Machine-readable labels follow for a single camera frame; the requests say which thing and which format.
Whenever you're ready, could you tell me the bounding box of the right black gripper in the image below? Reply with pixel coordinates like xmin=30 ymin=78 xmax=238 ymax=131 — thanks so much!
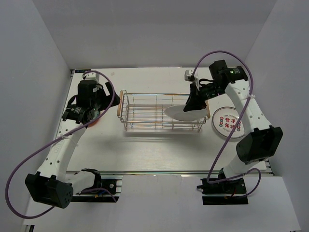
xmin=183 ymin=82 xmax=226 ymax=112

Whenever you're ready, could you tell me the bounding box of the white plate front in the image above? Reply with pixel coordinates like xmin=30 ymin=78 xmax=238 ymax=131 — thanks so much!
xmin=164 ymin=105 xmax=208 ymax=121

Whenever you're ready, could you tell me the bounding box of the white plate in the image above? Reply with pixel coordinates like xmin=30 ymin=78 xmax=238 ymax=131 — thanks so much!
xmin=212 ymin=121 xmax=245 ymax=140
xmin=211 ymin=106 xmax=239 ymax=138
xmin=164 ymin=105 xmax=208 ymax=121

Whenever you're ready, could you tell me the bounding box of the teal plate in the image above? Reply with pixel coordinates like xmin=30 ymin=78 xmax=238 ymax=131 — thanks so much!
xmin=94 ymin=110 xmax=100 ymax=119

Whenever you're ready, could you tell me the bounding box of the orange plate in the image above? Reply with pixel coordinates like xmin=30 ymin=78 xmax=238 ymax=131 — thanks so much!
xmin=88 ymin=116 xmax=100 ymax=127

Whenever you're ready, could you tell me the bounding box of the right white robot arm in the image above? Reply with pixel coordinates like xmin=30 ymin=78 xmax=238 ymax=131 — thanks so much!
xmin=183 ymin=60 xmax=283 ymax=193

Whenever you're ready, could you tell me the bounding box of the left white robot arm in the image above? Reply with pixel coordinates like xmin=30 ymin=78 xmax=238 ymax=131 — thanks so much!
xmin=25 ymin=80 xmax=120 ymax=208

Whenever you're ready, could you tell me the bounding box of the black corner label left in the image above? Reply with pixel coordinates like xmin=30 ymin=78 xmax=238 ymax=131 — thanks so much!
xmin=75 ymin=69 xmax=91 ymax=73

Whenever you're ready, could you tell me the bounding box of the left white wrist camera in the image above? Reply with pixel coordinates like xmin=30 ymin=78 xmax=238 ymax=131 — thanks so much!
xmin=82 ymin=71 xmax=100 ymax=83

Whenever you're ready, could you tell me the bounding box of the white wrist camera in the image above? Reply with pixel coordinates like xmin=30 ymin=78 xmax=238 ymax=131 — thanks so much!
xmin=184 ymin=70 xmax=199 ymax=89
xmin=82 ymin=71 xmax=100 ymax=83

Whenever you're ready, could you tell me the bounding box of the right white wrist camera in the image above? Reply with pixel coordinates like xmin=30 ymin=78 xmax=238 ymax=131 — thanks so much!
xmin=184 ymin=70 xmax=199 ymax=89

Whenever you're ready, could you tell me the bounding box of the metal wire dish rack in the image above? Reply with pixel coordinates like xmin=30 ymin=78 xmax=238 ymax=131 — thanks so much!
xmin=117 ymin=90 xmax=211 ymax=129

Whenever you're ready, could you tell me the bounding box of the aluminium front rail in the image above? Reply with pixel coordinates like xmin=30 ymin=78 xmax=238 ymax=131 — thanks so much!
xmin=66 ymin=168 xmax=274 ymax=175

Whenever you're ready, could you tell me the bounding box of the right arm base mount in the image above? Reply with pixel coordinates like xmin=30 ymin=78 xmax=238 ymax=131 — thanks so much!
xmin=197 ymin=178 xmax=249 ymax=205

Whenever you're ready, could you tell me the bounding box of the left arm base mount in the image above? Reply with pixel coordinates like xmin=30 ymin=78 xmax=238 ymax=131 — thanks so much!
xmin=65 ymin=168 xmax=122 ymax=203

